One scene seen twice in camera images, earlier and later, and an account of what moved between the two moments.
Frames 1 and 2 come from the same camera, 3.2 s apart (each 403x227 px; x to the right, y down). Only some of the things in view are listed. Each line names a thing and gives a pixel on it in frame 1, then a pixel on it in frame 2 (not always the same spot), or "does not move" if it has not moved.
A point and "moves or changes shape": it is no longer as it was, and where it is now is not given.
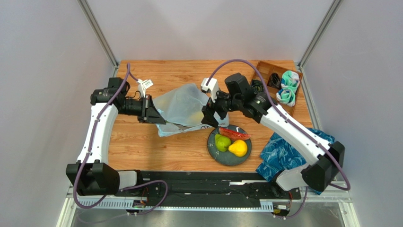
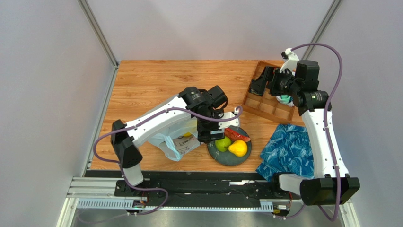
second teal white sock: (286, 96) does not move
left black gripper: (149, 114) -> (204, 135)
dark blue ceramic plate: (226, 158) does not move
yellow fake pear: (239, 147) does not move
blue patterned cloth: (278, 155) does not move
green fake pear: (222, 143) does not move
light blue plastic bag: (180, 107) moves or changes shape
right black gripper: (213, 109) -> (267, 79)
